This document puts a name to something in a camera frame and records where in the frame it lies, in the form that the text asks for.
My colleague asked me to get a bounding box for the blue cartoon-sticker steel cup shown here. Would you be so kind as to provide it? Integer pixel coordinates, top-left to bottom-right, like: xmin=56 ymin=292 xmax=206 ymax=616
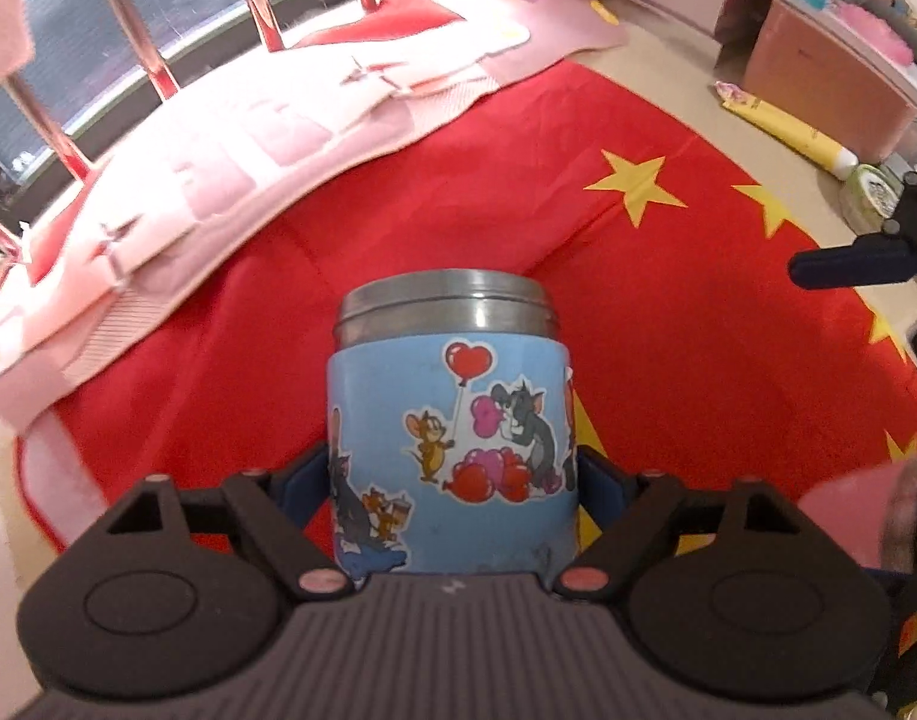
xmin=326 ymin=268 xmax=579 ymax=583

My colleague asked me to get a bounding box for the small round white jar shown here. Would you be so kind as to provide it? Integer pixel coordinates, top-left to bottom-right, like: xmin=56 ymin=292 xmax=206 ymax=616
xmin=839 ymin=164 xmax=899 ymax=234

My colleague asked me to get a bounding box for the yellow tube with white cap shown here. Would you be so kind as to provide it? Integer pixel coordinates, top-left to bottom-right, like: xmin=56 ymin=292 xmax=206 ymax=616
xmin=714 ymin=82 xmax=860 ymax=181

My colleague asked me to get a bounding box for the red flag with yellow stars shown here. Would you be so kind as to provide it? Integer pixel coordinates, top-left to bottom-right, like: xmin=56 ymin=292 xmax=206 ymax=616
xmin=14 ymin=0 xmax=917 ymax=685

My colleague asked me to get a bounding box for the pink storage box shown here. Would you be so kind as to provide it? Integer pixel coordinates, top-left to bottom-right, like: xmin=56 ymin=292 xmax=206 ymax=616
xmin=743 ymin=0 xmax=917 ymax=163

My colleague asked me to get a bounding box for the pink folded cloth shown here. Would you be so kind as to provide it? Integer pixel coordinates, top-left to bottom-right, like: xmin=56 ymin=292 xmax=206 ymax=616
xmin=0 ymin=0 xmax=626 ymax=431

